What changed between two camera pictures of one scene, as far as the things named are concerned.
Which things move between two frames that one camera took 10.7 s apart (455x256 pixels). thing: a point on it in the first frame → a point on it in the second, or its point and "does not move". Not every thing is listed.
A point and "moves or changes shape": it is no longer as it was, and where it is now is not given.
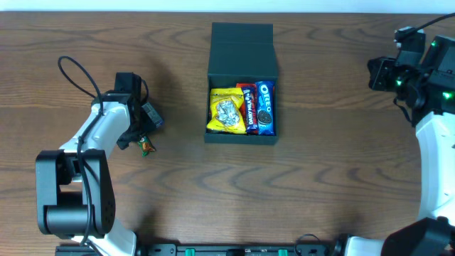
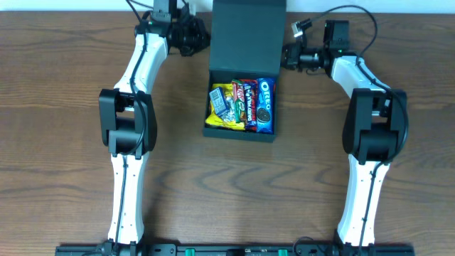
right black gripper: x=377 y=73 → x=288 y=57
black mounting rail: x=218 y=249 does not move
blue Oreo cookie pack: x=265 y=94 does not move
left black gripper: x=126 y=139 → x=201 y=38
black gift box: x=242 y=101 moves or changes shape
